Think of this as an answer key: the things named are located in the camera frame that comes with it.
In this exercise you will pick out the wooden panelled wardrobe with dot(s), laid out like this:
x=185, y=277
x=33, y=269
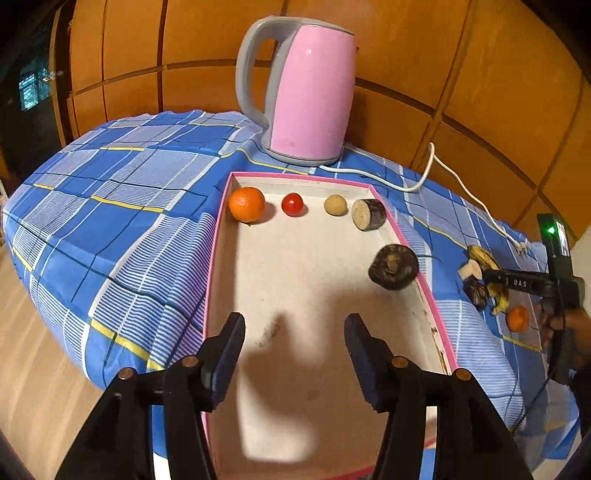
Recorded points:
x=415, y=46

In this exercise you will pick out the pink electric kettle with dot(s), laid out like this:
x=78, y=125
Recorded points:
x=309, y=92

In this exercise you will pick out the tan longan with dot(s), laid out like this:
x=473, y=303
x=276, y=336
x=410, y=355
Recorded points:
x=334, y=205

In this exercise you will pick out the spotted yellow banana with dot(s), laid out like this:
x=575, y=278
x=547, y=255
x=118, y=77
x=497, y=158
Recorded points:
x=485, y=261

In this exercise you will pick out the pink-edged white tray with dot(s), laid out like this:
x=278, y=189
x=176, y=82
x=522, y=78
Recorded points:
x=300, y=277

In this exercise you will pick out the dark round fruit with cap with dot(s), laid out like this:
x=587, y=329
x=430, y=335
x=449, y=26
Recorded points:
x=394, y=266

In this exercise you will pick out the blue plaid tablecloth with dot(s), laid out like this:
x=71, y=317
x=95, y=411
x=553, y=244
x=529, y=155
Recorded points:
x=115, y=207

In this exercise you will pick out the cut dark-skinned fruit half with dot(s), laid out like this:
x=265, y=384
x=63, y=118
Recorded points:
x=471, y=270
x=369, y=213

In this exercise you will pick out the red cherry tomato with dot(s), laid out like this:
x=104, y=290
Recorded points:
x=292, y=204

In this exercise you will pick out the orange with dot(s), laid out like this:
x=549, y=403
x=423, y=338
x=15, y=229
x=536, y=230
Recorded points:
x=247, y=204
x=518, y=318

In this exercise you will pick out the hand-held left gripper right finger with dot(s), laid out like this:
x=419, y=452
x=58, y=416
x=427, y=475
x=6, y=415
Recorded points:
x=364, y=364

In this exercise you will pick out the person's right hand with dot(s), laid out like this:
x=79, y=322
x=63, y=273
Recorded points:
x=577, y=332

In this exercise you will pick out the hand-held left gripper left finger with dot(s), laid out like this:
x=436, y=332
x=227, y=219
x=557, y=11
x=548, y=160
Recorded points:
x=226, y=374

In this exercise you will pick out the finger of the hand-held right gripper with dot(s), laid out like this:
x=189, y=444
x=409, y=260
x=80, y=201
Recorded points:
x=494, y=278

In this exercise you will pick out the dark glass door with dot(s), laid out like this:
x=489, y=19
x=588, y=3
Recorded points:
x=32, y=87

